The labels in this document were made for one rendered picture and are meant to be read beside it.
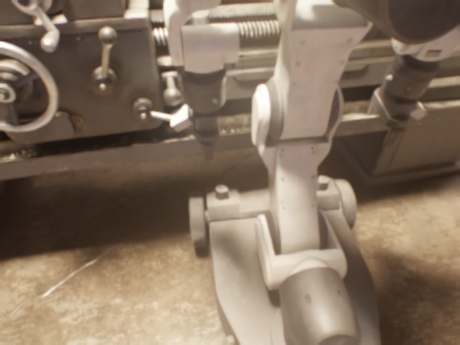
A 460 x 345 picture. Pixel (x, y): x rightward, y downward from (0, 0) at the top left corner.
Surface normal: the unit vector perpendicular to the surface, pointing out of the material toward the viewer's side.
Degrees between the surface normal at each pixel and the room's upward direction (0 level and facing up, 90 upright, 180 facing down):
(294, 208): 60
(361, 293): 0
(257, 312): 0
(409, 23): 90
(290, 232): 46
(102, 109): 90
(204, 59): 102
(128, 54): 90
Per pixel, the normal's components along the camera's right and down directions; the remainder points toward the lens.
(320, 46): 0.12, 0.79
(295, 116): 0.12, 0.62
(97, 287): 0.00, -0.73
